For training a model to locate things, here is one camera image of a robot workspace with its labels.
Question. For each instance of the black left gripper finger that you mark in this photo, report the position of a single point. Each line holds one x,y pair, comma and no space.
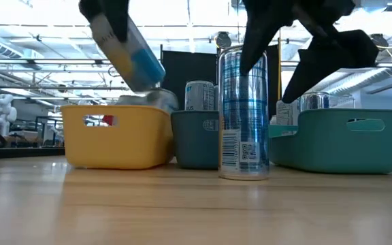
117,17
90,8

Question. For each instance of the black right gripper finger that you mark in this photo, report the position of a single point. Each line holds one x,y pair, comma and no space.
257,41
332,54

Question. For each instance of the silver blue slim can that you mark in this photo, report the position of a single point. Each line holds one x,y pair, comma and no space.
243,136
314,101

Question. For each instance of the silver cans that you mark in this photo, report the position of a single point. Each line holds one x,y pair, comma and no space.
163,100

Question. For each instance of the green plastic bin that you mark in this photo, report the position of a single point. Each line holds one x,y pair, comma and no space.
335,149

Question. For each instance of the dark blue plastic bin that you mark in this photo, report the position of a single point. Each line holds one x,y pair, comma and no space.
192,143

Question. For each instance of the yellow plastic bin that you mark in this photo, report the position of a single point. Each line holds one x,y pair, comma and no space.
121,146

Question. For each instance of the black folding partition screen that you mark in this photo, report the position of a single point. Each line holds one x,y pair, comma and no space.
175,75

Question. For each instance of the white robot figure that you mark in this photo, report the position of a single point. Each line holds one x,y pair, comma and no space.
2,112

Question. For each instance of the silver ventilation duct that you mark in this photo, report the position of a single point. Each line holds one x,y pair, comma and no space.
362,81

